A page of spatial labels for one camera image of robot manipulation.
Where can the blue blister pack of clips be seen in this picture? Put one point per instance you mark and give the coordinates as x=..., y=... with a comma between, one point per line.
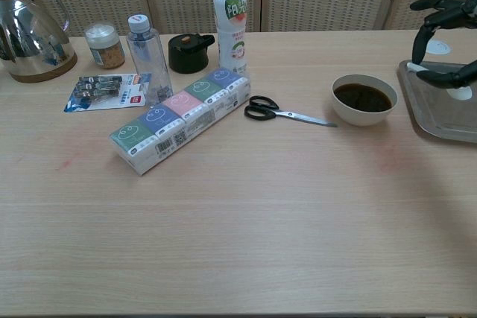
x=100, y=92

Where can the white plastic spoon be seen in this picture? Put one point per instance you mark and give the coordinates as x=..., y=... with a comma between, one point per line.
x=460, y=93

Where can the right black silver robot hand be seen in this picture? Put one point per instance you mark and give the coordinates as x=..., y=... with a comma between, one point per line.
x=452, y=10

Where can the white drink bottle yellow cap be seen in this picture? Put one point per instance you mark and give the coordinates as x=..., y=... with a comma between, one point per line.
x=232, y=35

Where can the clear water bottle white cap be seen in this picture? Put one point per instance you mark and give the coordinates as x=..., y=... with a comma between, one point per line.
x=149, y=61

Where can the black round lid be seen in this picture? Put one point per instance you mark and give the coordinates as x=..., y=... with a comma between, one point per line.
x=186, y=55

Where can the white round disc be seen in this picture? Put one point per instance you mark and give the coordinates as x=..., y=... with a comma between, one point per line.
x=441, y=48

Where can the rectangular steel tray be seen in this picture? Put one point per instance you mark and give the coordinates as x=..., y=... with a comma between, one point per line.
x=439, y=117

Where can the white bowl with dark liquid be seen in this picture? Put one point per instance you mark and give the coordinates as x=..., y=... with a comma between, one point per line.
x=363, y=104

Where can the clear spice jar brown contents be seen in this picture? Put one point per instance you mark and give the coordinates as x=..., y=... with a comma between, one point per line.
x=106, y=50

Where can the pack of colourful tissue packets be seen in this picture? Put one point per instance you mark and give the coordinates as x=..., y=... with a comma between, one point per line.
x=175, y=120

